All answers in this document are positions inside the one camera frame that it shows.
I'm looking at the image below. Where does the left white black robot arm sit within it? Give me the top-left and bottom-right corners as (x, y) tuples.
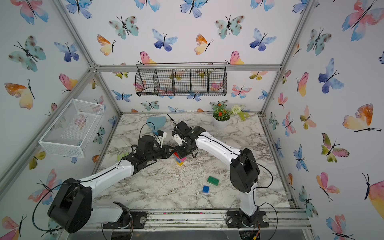
(48, 135), (177, 233)

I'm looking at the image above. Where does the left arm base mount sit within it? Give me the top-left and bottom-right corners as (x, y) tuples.
(103, 202), (148, 230)

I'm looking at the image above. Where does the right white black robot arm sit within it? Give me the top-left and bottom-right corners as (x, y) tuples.
(172, 121), (261, 217)

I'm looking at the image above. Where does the green lego brick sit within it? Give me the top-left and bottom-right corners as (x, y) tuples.
(207, 176), (220, 186)

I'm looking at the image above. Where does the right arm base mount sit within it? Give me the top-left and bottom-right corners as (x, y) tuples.
(226, 210), (269, 229)

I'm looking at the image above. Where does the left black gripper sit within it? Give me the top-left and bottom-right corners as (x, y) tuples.
(145, 145), (176, 163)

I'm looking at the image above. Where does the black wire wall basket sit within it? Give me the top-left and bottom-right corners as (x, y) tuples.
(134, 62), (228, 97)

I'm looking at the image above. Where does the teal hand mirror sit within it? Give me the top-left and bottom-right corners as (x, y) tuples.
(147, 116), (166, 132)

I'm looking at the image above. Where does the blue small lego brick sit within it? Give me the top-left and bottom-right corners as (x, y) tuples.
(202, 186), (210, 194)

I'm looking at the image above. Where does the aluminium front rail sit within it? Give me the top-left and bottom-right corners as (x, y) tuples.
(75, 206), (312, 233)

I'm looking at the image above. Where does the potted plant white pot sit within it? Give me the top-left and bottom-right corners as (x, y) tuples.
(210, 101), (250, 129)

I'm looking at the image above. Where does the white mesh wall basket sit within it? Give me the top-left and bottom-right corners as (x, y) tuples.
(39, 99), (105, 158)

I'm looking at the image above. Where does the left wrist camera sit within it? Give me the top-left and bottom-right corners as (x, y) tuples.
(155, 130), (167, 148)

